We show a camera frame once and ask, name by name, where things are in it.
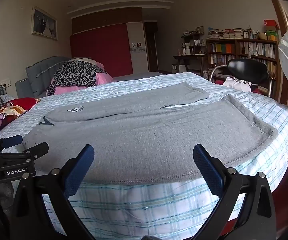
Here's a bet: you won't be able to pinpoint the wall stickers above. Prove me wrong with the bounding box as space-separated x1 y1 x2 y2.
131 42 144 53

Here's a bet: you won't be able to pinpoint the leopard print cloth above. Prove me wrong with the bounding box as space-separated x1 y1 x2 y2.
47 60 108 97

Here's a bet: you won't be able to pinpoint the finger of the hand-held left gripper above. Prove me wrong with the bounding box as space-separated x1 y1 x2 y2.
0 134 23 149
0 142 50 161

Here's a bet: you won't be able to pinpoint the framed wall photo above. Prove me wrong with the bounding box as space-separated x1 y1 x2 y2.
31 5 59 41

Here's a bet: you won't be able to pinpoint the red box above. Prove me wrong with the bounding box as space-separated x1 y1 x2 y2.
263 19 279 28

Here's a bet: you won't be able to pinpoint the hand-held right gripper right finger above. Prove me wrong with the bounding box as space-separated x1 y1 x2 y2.
193 144 277 240

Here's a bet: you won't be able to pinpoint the red wardrobe panel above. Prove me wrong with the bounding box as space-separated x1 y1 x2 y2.
70 23 134 78

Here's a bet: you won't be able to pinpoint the black chair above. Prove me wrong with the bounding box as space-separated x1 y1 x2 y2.
208 58 272 97

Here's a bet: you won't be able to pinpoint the red patterned quilt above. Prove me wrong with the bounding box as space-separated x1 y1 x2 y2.
0 97 41 142

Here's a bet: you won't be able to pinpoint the bed with plaid sheet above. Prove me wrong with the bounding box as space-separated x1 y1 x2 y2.
0 72 288 240

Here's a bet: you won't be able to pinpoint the stack of books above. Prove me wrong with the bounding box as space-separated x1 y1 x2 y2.
208 27 246 40

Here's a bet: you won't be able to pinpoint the green box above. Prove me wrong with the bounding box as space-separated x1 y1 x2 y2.
266 30 279 41

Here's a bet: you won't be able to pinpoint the wooden bookshelf with books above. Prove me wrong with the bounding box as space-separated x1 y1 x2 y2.
206 38 279 93

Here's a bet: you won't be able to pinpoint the dark wooden door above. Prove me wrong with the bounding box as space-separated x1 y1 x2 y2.
144 22 159 72

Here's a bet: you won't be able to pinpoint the small dark desk shelf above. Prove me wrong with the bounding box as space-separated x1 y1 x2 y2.
180 26 206 55

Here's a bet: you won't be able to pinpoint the grey sweatshirt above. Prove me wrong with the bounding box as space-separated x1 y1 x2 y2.
21 81 279 184

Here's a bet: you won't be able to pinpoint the wooden door frame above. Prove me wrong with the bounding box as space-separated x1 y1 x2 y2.
266 0 288 108

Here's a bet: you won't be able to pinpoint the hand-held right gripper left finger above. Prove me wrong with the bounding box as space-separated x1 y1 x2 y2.
10 144 97 240

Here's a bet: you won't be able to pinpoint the dark wooden desk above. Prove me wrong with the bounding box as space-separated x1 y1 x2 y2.
173 54 208 74

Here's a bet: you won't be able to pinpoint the white cloth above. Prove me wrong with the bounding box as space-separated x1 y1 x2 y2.
223 77 252 92

